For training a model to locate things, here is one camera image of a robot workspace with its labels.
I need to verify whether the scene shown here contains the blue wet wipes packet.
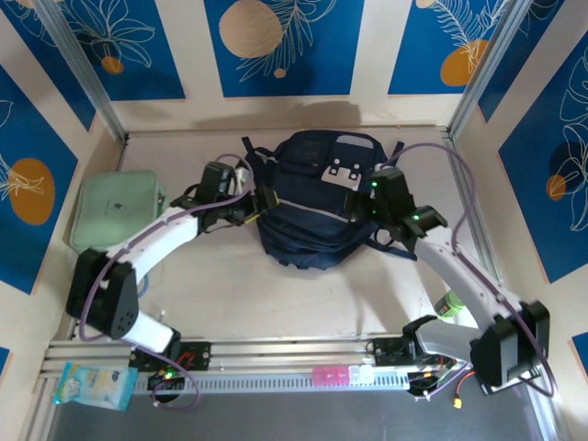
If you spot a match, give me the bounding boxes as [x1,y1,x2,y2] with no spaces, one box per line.
[52,361,139,412]

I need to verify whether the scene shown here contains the aluminium side rail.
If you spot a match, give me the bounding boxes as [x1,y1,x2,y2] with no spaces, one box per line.
[443,130,515,331]

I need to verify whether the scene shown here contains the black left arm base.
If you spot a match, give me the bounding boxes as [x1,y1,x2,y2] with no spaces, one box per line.
[128,340,213,373]

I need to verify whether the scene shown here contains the aluminium mounting rail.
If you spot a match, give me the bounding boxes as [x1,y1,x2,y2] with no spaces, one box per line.
[39,331,539,380]

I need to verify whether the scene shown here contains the navy blue backpack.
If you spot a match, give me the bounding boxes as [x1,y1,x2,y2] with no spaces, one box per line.
[241,130,417,271]

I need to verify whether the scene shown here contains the pink pill box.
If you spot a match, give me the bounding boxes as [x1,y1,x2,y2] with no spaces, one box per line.
[311,366,351,386]

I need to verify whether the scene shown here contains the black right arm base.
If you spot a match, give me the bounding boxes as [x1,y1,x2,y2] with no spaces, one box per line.
[367,337,457,368]

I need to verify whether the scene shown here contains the mint green zip case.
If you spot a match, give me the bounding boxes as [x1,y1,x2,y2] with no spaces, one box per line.
[62,169,166,256]

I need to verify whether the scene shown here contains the yellow plug power lead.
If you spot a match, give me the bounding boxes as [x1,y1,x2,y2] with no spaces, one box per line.
[435,368,479,411]

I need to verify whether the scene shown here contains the clear white pill box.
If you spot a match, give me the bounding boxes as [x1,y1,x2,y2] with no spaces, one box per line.
[348,365,376,385]

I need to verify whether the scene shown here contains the green bottle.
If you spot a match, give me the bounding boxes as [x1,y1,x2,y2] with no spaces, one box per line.
[434,291,465,321]

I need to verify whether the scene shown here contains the aluminium frame post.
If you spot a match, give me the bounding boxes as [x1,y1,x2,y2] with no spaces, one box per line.
[34,0,129,141]
[447,0,538,139]

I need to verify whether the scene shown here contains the grey metal plate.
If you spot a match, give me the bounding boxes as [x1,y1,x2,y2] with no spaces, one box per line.
[45,390,555,441]

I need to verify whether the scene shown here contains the grey slotted cable duct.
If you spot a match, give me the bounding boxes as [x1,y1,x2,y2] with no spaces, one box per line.
[130,371,413,394]

